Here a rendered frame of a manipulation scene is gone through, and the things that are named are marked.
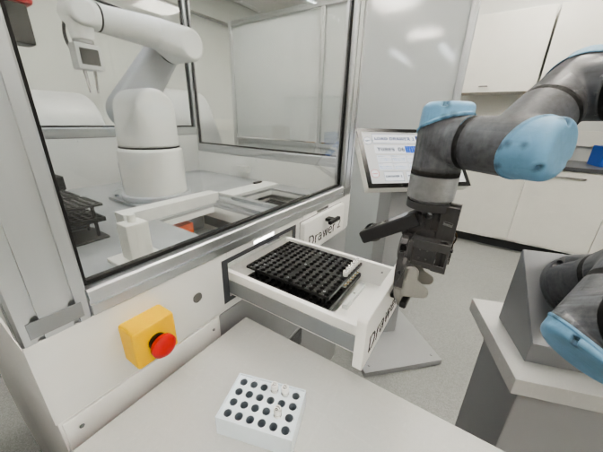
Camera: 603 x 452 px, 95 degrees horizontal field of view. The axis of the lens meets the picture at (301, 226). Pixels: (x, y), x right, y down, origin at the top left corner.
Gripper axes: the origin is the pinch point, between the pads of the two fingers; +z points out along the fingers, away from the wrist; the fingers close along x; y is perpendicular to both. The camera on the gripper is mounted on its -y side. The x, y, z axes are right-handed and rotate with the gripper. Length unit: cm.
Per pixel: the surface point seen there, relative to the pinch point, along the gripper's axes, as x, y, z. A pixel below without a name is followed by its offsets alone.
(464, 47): 161, -16, -75
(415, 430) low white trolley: -14.7, 9.0, 14.5
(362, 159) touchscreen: 70, -37, -16
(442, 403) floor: 64, 18, 90
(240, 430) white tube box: -31.7, -13.2, 11.9
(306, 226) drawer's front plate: 18.0, -33.4, -1.0
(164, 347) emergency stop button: -33.4, -27.8, 2.7
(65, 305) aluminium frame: -42, -35, -7
